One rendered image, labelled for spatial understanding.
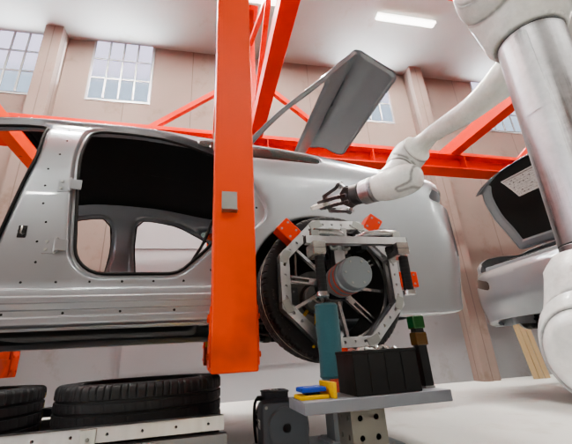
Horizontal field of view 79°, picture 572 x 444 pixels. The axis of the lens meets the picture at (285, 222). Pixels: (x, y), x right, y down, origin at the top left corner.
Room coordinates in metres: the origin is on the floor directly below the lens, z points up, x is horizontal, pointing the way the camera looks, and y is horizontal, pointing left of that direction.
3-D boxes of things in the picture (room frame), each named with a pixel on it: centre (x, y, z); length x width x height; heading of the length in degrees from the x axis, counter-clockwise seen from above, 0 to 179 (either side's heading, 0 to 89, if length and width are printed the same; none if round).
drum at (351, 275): (1.42, -0.24, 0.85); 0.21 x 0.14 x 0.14; 14
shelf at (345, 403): (1.11, -0.21, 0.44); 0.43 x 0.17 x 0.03; 104
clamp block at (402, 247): (1.33, -0.44, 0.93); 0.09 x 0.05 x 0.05; 14
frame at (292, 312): (1.48, -0.22, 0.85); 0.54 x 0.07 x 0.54; 104
